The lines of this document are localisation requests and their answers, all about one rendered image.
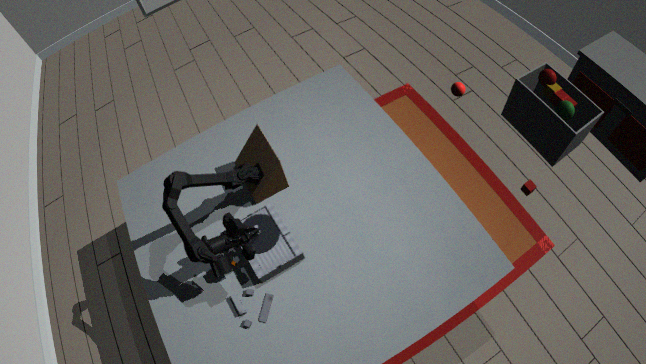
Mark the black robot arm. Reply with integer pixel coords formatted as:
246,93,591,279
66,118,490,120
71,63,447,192
163,162,264,278

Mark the dark grey round disc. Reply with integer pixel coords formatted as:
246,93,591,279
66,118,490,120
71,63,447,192
243,214,280,254

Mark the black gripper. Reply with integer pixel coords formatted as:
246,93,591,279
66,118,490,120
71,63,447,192
219,212,259,260

